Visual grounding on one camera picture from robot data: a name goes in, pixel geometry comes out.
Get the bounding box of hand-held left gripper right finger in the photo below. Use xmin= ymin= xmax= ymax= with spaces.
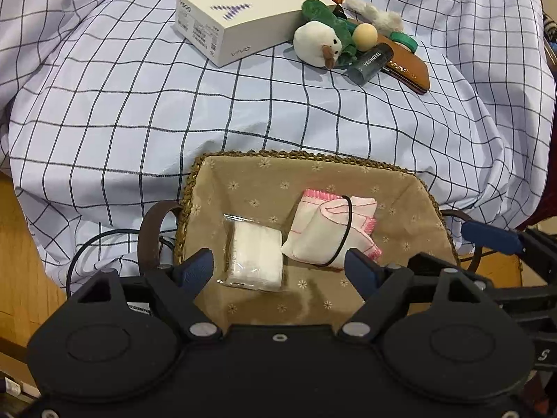
xmin=338 ymin=248 xmax=497 ymax=344

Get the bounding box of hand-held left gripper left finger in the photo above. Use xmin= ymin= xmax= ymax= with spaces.
xmin=66 ymin=248 xmax=223 ymax=343

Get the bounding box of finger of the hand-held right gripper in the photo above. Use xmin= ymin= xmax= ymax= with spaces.
xmin=407 ymin=253 xmax=557 ymax=312
xmin=461 ymin=221 xmax=557 ymax=273

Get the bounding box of woven basket with fabric liner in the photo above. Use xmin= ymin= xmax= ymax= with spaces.
xmin=139 ymin=150 xmax=485 ymax=328

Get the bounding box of brown leather case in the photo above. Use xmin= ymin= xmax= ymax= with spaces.
xmin=344 ymin=17 xmax=431 ymax=95

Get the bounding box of green and white plush duck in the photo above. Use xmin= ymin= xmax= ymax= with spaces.
xmin=292 ymin=0 xmax=362 ymax=69

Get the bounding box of white tissue packet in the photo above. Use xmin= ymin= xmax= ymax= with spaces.
xmin=223 ymin=213 xmax=285 ymax=292

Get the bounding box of white cloth with pink edge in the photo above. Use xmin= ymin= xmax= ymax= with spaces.
xmin=281 ymin=188 xmax=383 ymax=269

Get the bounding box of checked light blue cloth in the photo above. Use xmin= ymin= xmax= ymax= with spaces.
xmin=0 ymin=0 xmax=555 ymax=290

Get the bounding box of dark grey tube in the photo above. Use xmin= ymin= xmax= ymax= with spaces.
xmin=347 ymin=44 xmax=395 ymax=86

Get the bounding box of striped cloth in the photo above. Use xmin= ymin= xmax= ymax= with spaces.
xmin=542 ymin=11 xmax=557 ymax=43

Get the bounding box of beige wooden ball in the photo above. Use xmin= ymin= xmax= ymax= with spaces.
xmin=352 ymin=24 xmax=378 ymax=51

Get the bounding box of white fluffy toy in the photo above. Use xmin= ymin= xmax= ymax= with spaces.
xmin=344 ymin=0 xmax=405 ymax=34

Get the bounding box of white cardboard box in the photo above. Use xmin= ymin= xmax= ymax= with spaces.
xmin=175 ymin=0 xmax=338 ymax=69

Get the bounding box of black hair tie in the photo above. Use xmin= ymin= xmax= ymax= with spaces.
xmin=324 ymin=195 xmax=354 ymax=269

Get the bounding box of black cable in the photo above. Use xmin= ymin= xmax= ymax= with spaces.
xmin=64 ymin=229 xmax=177 ymax=299

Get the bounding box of green ring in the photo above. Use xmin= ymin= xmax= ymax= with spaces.
xmin=389 ymin=30 xmax=419 ymax=52

